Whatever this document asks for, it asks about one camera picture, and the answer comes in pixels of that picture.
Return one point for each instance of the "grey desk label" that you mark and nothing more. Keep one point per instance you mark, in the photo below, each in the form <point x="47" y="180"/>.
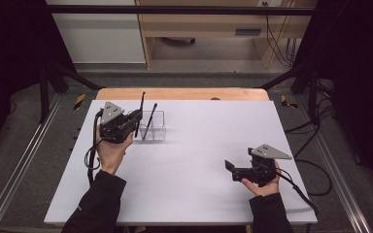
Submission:
<point x="248" y="31"/>

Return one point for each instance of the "person's left hand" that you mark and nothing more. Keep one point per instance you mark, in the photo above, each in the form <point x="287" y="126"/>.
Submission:
<point x="110" y="155"/>

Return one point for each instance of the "clear plastic organizer box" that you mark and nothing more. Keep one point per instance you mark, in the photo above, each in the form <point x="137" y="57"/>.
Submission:
<point x="160" y="129"/>

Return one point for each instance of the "black metal stand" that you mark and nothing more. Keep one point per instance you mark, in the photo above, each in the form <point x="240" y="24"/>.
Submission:
<point x="44" y="97"/>
<point x="313" y="97"/>

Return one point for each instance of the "light wooden desk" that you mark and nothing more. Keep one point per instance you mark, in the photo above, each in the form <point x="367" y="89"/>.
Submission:
<point x="207" y="26"/>

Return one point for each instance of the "aluminium floor rail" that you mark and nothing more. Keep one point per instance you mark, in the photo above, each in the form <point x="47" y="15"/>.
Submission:
<point x="16" y="174"/>
<point x="340" y="181"/>

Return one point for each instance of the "black curtain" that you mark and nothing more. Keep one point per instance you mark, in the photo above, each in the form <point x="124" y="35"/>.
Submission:
<point x="9" y="48"/>
<point x="359" y="64"/>

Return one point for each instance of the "white cabinet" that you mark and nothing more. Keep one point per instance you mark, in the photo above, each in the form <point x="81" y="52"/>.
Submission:
<point x="103" y="39"/>

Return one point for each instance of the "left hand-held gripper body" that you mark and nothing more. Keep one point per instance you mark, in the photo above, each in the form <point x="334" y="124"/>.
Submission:
<point x="116" y="129"/>

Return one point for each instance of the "person's right hand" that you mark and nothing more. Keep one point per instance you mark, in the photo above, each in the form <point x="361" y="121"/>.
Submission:
<point x="268" y="191"/>

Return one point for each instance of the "black horizontal frame bar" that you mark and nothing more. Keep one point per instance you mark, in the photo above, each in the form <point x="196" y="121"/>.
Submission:
<point x="175" y="9"/>

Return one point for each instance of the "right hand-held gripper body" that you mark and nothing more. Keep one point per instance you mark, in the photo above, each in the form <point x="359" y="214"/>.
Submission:
<point x="260" y="173"/>

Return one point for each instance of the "white board sheet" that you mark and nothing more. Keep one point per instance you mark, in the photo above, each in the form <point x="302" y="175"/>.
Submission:
<point x="181" y="194"/>

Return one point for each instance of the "black eyeliner pencil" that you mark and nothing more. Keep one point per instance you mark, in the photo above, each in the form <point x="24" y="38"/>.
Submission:
<point x="143" y="97"/>

